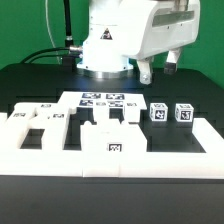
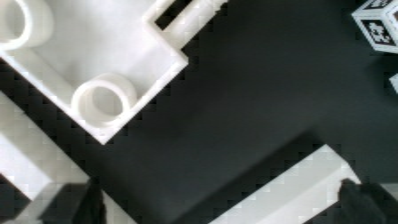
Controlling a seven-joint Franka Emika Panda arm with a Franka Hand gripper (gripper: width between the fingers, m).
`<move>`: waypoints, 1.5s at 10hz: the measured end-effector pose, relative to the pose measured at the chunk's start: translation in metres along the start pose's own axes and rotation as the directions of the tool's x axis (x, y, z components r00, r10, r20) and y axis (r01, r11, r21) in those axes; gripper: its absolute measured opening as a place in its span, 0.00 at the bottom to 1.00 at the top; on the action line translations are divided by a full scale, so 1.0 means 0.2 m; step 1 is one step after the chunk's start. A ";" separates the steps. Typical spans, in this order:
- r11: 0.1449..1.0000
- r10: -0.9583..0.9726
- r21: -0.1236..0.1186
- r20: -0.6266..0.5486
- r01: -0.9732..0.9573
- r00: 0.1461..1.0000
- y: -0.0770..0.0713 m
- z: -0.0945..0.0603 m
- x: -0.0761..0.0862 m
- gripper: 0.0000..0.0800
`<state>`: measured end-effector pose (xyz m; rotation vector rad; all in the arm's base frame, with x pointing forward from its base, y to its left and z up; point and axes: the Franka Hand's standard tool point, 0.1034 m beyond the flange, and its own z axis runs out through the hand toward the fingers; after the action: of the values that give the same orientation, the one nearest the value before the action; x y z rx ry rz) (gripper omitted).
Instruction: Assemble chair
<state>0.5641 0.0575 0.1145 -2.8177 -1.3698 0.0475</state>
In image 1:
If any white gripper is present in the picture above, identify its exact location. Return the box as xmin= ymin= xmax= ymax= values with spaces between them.
xmin=125 ymin=0 xmax=200 ymax=84

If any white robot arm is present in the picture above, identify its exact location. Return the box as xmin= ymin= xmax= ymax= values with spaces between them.
xmin=78 ymin=0 xmax=200 ymax=85

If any white tagged cube left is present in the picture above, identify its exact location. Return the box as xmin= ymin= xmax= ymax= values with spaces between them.
xmin=149 ymin=103 xmax=168 ymax=122

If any white tagged cube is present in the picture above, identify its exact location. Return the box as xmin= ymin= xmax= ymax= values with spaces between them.
xmin=149 ymin=103 xmax=168 ymax=122
xmin=175 ymin=103 xmax=194 ymax=122

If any white tagged cube right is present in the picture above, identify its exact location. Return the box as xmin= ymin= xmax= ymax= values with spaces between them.
xmin=175 ymin=103 xmax=194 ymax=122

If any white marker sheet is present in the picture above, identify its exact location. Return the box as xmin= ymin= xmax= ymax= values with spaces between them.
xmin=58 ymin=91 xmax=147 ymax=110

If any white U-shaped fence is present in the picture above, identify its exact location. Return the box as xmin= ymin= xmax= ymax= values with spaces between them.
xmin=0 ymin=118 xmax=224 ymax=179

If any black cable bundle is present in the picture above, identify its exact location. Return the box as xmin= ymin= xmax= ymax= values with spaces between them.
xmin=20 ymin=0 xmax=84 ymax=65

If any thin white cable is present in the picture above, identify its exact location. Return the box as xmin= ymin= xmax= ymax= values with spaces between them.
xmin=45 ymin=0 xmax=63 ymax=65

